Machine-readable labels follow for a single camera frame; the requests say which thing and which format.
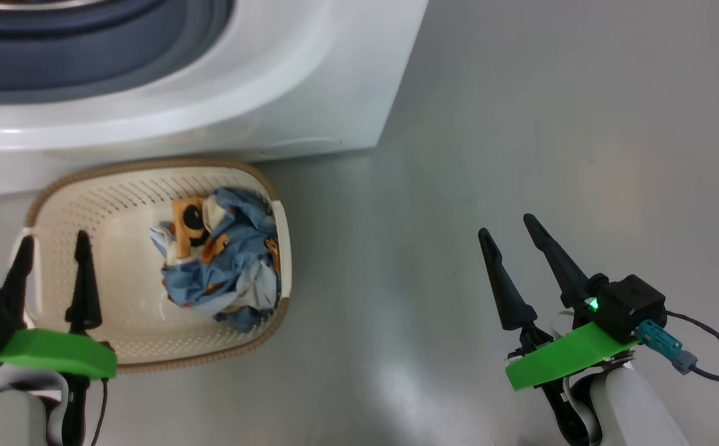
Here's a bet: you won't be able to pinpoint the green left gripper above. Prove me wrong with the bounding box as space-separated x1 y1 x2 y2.
0 230 117 380

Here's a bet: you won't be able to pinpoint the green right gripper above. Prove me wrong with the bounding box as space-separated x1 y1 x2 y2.
478 214 638 392

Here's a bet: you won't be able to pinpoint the blue printed clothes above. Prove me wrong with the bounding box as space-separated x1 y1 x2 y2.
150 188 281 333

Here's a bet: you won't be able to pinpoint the cream perforated laundry basket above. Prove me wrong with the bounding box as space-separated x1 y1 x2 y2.
11 158 292 374

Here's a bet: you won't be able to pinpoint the grey rubber door gasket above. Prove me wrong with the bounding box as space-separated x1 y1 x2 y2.
0 0 236 105

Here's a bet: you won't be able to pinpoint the white front-load washing machine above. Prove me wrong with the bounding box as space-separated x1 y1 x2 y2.
0 0 429 199

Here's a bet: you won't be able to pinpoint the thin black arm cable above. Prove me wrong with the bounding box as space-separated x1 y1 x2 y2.
90 378 110 446

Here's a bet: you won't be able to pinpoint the teal cable connector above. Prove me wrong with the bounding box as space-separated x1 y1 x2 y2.
637 320 699 375

